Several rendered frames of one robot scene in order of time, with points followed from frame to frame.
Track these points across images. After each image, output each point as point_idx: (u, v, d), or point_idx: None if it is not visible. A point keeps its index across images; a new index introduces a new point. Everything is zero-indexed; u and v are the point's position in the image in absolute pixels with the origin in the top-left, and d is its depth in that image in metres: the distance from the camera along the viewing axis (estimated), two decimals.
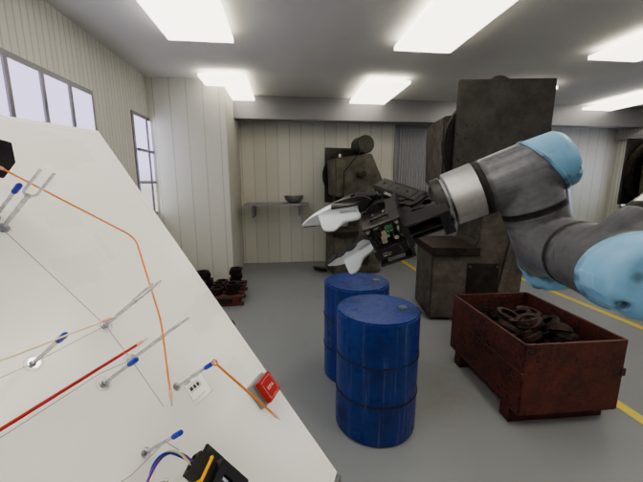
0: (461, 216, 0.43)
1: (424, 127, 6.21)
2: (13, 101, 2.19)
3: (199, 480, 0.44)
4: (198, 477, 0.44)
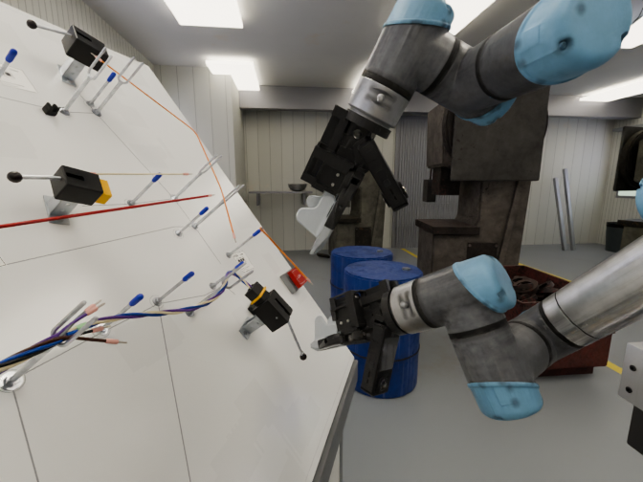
0: (349, 100, 0.45)
1: (425, 118, 6.33)
2: None
3: (258, 295, 0.57)
4: (257, 295, 0.57)
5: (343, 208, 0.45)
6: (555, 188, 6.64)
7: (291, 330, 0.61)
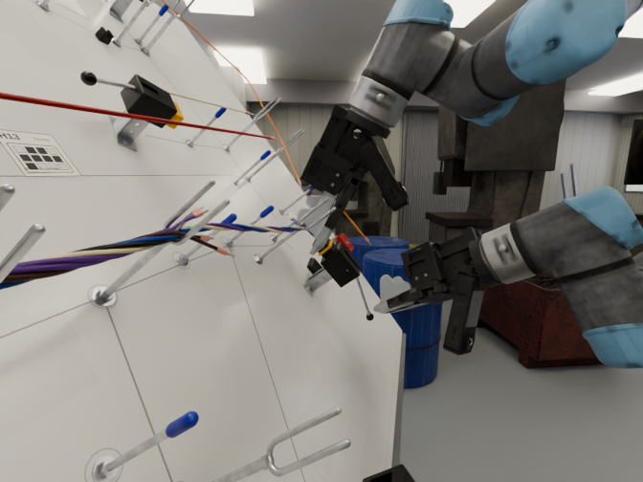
0: (348, 99, 0.45)
1: (432, 112, 6.28)
2: None
3: (328, 246, 0.52)
4: (326, 245, 0.52)
5: (343, 208, 0.45)
6: (563, 184, 6.59)
7: (360, 286, 0.56)
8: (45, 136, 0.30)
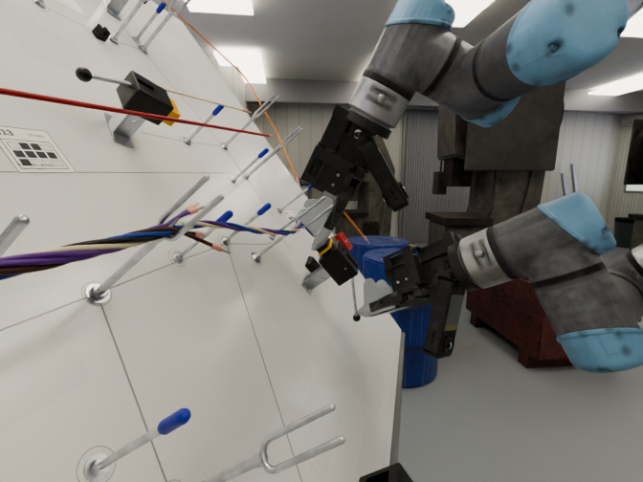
0: (349, 100, 0.45)
1: (432, 112, 6.28)
2: None
3: (328, 246, 0.52)
4: (326, 245, 0.52)
5: (342, 212, 0.46)
6: (563, 184, 6.59)
7: (353, 286, 0.56)
8: (39, 132, 0.30)
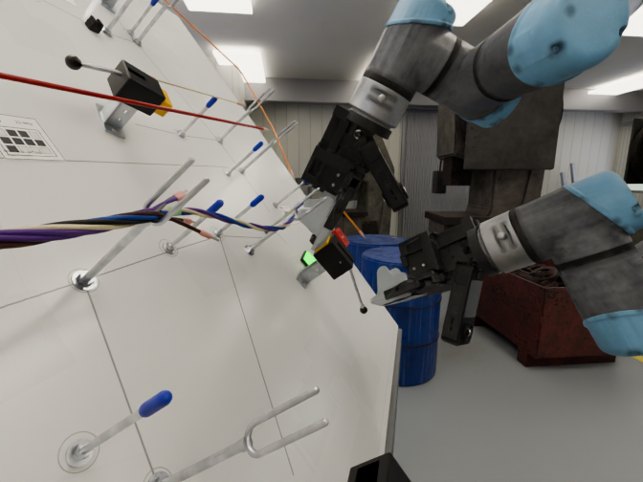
0: (350, 100, 0.45)
1: (432, 112, 6.28)
2: None
3: (325, 242, 0.52)
4: None
5: (342, 212, 0.46)
6: (563, 183, 6.59)
7: (353, 278, 0.55)
8: (28, 120, 0.30)
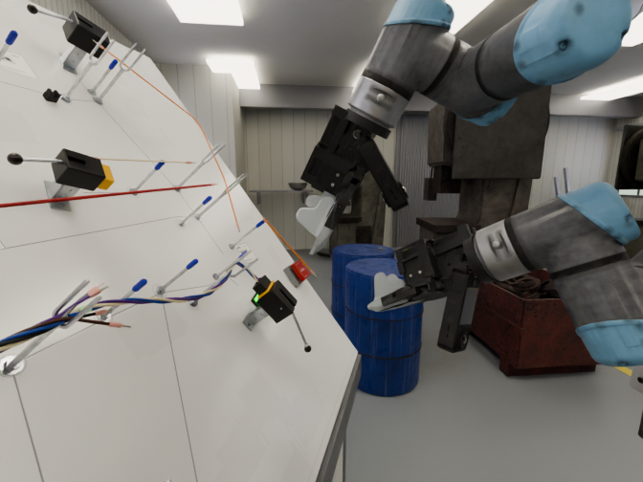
0: (349, 100, 0.44)
1: (425, 117, 6.32)
2: None
3: (267, 290, 0.56)
4: (265, 289, 0.56)
5: (343, 208, 0.45)
6: (556, 187, 6.63)
7: (296, 321, 0.60)
8: None
